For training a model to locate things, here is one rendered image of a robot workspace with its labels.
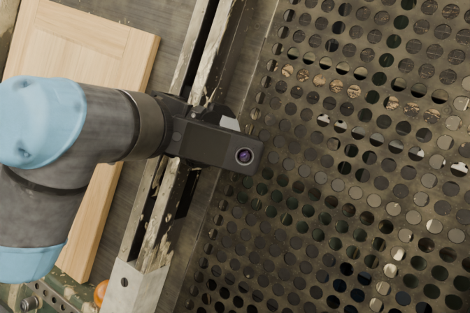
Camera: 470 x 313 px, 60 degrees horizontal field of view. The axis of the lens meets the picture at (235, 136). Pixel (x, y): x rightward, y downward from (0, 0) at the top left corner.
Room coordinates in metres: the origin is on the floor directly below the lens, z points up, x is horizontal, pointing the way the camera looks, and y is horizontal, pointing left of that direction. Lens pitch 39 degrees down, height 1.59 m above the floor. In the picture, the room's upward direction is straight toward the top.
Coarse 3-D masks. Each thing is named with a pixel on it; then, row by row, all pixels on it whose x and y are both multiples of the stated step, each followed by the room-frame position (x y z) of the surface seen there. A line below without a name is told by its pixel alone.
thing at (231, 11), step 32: (224, 0) 0.57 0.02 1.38; (256, 0) 0.62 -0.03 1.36; (192, 32) 0.56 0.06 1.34; (224, 32) 0.55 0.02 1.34; (192, 64) 0.54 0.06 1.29; (224, 64) 0.55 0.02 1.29; (192, 96) 0.50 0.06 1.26; (224, 96) 0.54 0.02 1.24; (160, 160) 0.47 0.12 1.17; (160, 192) 0.43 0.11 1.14; (192, 192) 0.46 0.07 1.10; (128, 224) 0.42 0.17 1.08; (160, 224) 0.40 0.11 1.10; (128, 256) 0.39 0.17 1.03; (160, 256) 0.39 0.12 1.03; (128, 288) 0.35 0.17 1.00; (160, 288) 0.38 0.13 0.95
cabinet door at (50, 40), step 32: (32, 0) 0.84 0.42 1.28; (32, 32) 0.80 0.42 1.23; (64, 32) 0.75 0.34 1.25; (96, 32) 0.72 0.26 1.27; (128, 32) 0.68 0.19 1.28; (32, 64) 0.75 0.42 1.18; (64, 64) 0.72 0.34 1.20; (96, 64) 0.68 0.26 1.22; (128, 64) 0.64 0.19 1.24; (96, 192) 0.52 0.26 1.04; (96, 224) 0.48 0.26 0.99; (64, 256) 0.47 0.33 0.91
